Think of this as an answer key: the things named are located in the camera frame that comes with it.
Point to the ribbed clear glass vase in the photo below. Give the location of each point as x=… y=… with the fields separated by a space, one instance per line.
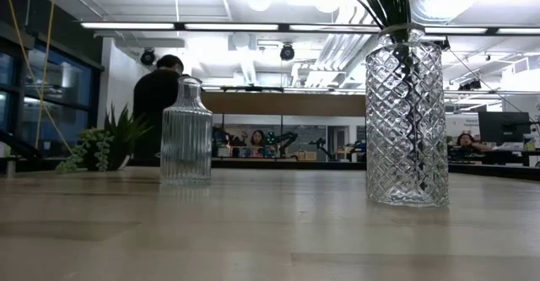
x=185 y=146

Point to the black diagonal frame brace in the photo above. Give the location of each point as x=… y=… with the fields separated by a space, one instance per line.
x=21 y=144

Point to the background black robot arm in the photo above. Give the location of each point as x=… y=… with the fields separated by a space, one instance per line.
x=322 y=148

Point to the silver metal post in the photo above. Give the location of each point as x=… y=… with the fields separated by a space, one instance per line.
x=11 y=168

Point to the round white ceiling lamp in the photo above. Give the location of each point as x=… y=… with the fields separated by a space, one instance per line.
x=263 y=3

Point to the blue artificial flower bunch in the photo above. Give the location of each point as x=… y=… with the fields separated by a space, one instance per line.
x=392 y=2

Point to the silver ceiling air duct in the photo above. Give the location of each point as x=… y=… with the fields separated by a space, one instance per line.
x=426 y=2

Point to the black table edge rail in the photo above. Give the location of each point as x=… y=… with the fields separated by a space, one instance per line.
x=274 y=163

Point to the black office desk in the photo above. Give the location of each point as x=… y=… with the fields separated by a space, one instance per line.
x=508 y=156

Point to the black ceiling spotlight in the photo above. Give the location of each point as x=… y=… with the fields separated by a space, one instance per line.
x=147 y=56
x=287 y=52

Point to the person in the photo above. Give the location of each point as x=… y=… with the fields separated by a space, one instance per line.
x=466 y=141
x=257 y=139
x=154 y=99

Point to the black computer monitor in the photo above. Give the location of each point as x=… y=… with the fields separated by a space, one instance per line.
x=504 y=127

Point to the long ceiling light strip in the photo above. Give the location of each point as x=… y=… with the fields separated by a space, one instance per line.
x=228 y=26

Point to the black ceiling-mounted camera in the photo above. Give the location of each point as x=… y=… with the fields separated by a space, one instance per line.
x=445 y=44

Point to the diamond-pattern clear glass vase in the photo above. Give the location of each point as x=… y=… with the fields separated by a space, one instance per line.
x=407 y=125

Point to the potted artificial succulent plant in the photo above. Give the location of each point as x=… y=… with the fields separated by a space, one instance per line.
x=114 y=156

